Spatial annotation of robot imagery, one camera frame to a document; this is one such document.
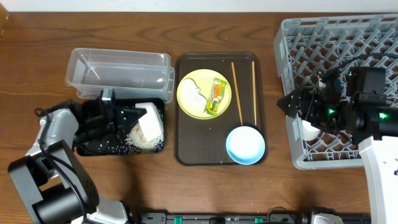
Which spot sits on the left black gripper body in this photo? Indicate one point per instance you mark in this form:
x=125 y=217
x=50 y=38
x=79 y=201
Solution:
x=115 y=118

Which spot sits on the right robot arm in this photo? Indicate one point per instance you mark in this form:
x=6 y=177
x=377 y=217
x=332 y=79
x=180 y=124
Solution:
x=372 y=123

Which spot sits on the spilled rice pile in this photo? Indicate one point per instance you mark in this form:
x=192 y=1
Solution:
x=136 y=143

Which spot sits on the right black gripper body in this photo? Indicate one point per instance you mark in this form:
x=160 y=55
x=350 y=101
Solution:
x=318 y=112

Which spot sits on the white cup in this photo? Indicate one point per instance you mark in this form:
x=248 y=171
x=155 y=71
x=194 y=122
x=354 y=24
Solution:
x=309 y=132

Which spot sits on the grey dishwasher rack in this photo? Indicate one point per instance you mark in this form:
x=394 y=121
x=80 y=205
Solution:
x=305 y=47

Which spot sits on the green snack wrapper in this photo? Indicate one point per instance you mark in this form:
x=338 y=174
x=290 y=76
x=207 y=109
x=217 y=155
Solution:
x=216 y=96

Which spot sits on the white bowl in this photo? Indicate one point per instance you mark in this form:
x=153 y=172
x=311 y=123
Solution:
x=150 y=123

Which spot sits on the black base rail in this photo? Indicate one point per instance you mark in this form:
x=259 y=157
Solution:
x=279 y=215

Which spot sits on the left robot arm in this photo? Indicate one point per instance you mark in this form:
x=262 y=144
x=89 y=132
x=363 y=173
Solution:
x=52 y=183

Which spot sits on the white napkin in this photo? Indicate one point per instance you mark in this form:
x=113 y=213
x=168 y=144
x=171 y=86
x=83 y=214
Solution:
x=191 y=98

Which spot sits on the yellow round plate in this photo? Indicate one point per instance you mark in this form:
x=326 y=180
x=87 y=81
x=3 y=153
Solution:
x=204 y=79

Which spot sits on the clear plastic bin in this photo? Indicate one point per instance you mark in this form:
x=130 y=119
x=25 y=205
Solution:
x=130 y=74

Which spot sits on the light blue bowl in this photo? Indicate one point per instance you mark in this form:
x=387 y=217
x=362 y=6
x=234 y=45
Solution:
x=245 y=145

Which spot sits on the wooden chopstick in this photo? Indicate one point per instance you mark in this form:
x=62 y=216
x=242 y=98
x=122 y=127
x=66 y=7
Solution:
x=254 y=92
x=237 y=93

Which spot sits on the black waste bin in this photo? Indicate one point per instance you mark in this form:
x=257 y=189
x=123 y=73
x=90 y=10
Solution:
x=108 y=145

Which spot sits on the brown serving tray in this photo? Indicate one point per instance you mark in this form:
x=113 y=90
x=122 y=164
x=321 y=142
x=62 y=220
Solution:
x=201 y=142

